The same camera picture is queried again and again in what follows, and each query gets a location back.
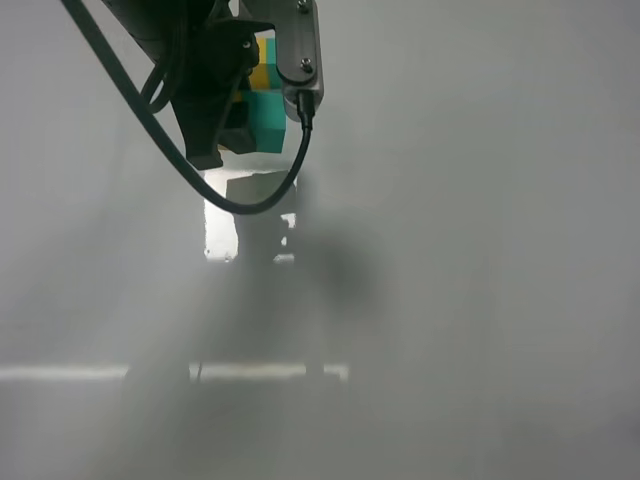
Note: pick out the yellow foam block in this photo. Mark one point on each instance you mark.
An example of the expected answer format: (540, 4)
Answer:
(259, 76)

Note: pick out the teal foam block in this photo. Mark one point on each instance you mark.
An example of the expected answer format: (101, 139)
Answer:
(267, 120)
(275, 81)

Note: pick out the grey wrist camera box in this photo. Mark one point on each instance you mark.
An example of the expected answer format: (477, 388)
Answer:
(298, 52)

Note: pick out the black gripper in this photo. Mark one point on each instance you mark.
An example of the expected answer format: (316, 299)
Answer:
(202, 53)

